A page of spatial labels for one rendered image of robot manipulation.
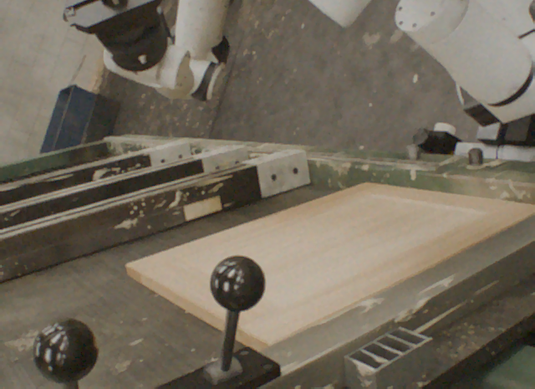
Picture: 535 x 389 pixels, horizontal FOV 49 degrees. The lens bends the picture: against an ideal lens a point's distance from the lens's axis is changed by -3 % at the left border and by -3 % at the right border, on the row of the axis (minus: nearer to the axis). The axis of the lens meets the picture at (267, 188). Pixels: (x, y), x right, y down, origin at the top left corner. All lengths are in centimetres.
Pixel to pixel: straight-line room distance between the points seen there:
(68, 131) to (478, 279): 456
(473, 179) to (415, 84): 152
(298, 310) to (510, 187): 43
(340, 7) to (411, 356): 29
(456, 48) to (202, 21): 62
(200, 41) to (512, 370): 78
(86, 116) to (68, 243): 407
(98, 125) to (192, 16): 405
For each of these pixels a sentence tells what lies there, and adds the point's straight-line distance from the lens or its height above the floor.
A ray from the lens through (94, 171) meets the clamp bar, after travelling 161.
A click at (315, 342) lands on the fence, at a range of 53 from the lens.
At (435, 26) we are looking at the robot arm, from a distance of 55.
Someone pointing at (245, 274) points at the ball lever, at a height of 144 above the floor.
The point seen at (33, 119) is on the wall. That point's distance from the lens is 604.
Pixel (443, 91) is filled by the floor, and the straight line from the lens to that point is 236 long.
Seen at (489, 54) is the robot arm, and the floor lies 125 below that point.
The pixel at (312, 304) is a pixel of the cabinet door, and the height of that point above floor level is 123.
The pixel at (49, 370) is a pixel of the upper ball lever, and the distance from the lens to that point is 36.
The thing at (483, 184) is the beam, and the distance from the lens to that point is 97.
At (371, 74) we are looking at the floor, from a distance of 268.
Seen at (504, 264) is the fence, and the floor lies 110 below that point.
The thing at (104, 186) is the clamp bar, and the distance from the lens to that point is 130.
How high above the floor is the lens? 167
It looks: 34 degrees down
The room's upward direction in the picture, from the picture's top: 69 degrees counter-clockwise
